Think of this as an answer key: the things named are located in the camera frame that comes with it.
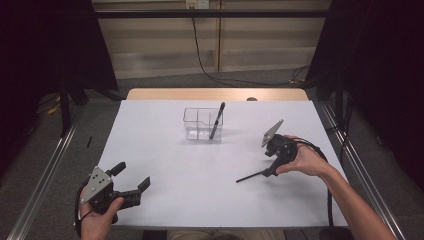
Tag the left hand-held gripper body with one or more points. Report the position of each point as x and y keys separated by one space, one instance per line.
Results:
x=98 y=186

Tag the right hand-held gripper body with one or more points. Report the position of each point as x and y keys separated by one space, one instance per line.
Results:
x=281 y=148

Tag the thin black cosmetic pencil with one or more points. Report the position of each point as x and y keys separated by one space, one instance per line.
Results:
x=250 y=177

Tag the clear plastic divided organizer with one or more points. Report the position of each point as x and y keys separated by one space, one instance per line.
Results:
x=196 y=133

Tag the person's right hand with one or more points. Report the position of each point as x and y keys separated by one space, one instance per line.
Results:
x=308 y=161

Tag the person's left hand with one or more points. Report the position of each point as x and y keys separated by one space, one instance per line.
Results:
x=96 y=225

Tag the small black floor object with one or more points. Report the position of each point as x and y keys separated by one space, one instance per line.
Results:
x=89 y=141

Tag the white table sheet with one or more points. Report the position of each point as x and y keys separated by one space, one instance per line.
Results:
x=200 y=183

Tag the small dark round object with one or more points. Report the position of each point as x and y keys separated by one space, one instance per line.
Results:
x=251 y=99

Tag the black metal stand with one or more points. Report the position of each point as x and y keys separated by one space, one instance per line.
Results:
x=65 y=113

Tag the small yellow floor object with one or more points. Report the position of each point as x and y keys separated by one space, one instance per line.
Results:
x=53 y=110

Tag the black curtain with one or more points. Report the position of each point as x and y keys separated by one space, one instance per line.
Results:
x=40 y=50
x=383 y=66

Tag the metal floor rail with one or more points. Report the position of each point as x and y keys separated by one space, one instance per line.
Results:
x=363 y=173
x=43 y=180

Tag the white wall socket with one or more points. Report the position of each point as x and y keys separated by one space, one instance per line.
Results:
x=201 y=4

